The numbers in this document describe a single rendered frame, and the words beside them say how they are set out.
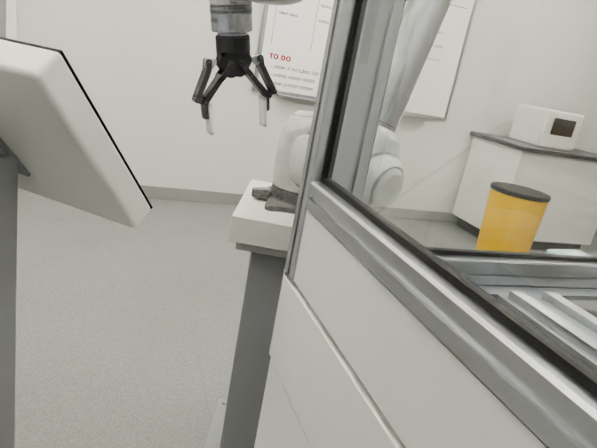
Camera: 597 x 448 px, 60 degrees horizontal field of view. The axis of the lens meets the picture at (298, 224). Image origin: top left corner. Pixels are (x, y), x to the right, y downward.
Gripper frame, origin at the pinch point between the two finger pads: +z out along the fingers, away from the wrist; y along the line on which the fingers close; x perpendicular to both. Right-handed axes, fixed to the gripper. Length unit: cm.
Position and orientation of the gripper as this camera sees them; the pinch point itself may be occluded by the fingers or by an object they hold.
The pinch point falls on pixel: (237, 124)
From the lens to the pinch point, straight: 124.0
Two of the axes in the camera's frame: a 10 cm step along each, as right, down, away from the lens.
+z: 0.0, 9.0, 4.4
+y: -8.7, 2.2, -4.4
